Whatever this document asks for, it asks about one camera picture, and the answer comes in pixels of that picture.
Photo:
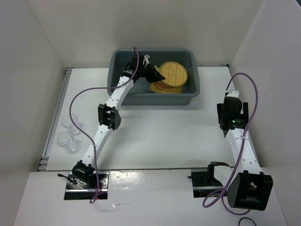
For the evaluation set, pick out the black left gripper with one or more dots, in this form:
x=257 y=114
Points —
x=154 y=76

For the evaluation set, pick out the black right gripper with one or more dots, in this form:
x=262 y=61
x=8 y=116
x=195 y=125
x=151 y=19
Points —
x=245 y=116

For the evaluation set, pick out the square bamboo mat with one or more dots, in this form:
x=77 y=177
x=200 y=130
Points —
x=154 y=89

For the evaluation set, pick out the round orange woven coaster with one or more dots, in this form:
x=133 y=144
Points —
x=161 y=85

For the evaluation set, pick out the round bamboo coaster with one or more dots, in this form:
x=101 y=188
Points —
x=174 y=73

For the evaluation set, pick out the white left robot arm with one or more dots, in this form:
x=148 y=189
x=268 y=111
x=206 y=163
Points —
x=109 y=119

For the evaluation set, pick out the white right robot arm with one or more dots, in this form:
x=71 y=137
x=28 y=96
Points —
x=246 y=185

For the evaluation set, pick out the grey plastic bin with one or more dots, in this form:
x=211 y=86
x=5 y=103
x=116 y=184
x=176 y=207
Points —
x=139 y=94

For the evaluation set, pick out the clear plastic cup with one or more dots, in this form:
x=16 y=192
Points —
x=67 y=141
x=67 y=123

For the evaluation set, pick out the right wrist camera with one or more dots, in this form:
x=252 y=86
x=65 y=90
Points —
x=232 y=93

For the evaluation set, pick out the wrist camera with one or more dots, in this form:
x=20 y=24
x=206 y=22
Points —
x=146 y=61
x=232 y=93

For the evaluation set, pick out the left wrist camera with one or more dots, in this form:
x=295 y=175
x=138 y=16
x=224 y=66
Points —
x=146 y=61

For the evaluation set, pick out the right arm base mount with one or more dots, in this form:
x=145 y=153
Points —
x=202 y=185

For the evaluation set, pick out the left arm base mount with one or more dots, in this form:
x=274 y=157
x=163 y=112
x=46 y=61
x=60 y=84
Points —
x=78 y=190

